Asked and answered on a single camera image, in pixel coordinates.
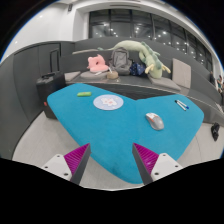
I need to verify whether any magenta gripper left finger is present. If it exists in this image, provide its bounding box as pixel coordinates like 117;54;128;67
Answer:
42;143;91;185

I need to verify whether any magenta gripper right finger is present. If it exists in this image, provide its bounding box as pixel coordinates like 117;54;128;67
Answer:
132;143;182;185

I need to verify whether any grey computer mouse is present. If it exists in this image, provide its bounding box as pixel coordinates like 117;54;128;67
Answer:
146;113;164;130

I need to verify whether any round white mouse pad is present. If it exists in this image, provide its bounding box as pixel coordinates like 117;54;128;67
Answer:
93;94;124;111

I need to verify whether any teal table cover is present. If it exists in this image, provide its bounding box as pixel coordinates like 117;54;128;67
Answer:
47;83;204;184

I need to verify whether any black capped pen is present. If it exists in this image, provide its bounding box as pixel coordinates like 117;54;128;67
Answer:
175;100;186;111

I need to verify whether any blue capped pen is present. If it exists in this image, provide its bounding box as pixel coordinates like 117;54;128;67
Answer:
176;100;189;109

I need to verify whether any black shoe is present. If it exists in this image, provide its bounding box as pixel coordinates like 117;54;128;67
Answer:
211;123;220;140

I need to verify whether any black suitcase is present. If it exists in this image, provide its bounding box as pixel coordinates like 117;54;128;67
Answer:
36;49;66;119

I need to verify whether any grey sofa bench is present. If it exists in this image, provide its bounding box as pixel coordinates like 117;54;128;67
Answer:
61;37;224;126

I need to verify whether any dark blue bag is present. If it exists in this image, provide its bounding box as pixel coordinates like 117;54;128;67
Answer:
130;62;145;77

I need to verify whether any round tan object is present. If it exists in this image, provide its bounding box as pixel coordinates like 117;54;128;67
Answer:
107;71;119;79

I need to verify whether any beige cushion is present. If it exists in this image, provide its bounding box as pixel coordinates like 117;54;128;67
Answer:
172;59;191;88

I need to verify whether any pink plush toy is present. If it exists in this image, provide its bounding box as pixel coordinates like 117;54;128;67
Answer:
88;54;108;73

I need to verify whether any green dragon plush toy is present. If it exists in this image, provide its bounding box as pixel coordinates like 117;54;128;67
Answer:
97;40;172;80

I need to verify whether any grey backpack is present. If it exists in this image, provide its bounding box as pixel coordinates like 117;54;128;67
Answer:
109;47;132;75

